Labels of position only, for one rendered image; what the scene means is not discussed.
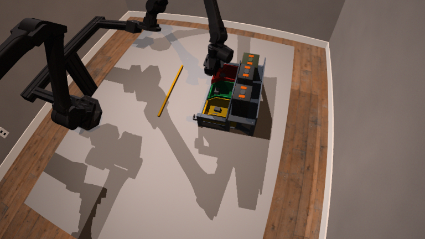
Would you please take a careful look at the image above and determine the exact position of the dark grey shelf rack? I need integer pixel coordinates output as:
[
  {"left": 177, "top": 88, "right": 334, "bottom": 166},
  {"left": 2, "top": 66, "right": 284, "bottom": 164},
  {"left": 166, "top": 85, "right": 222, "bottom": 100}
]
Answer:
[{"left": 193, "top": 58, "right": 266, "bottom": 136}]

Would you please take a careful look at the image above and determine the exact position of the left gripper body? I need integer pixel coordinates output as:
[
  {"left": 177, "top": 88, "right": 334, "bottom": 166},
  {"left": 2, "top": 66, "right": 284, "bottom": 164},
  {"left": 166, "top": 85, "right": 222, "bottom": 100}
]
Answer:
[{"left": 203, "top": 56, "right": 224, "bottom": 71}]

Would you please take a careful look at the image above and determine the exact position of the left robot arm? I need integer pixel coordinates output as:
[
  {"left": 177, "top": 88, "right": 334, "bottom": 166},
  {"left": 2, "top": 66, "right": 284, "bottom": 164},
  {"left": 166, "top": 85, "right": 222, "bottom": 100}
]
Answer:
[{"left": 139, "top": 0, "right": 234, "bottom": 76}]

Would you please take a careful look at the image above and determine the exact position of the green open bin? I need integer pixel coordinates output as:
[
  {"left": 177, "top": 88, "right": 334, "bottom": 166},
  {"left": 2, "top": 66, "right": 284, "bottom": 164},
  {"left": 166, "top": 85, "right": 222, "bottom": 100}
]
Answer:
[{"left": 208, "top": 80, "right": 234, "bottom": 100}]

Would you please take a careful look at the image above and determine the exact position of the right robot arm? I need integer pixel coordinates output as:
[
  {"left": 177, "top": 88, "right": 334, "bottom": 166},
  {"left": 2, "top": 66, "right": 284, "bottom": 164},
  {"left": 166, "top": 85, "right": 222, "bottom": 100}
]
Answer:
[{"left": 0, "top": 18, "right": 96, "bottom": 130}]

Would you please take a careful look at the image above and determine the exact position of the red bin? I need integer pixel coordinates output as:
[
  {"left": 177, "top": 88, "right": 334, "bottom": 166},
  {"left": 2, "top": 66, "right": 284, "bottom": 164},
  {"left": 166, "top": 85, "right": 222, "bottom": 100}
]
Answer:
[{"left": 212, "top": 64, "right": 238, "bottom": 84}]

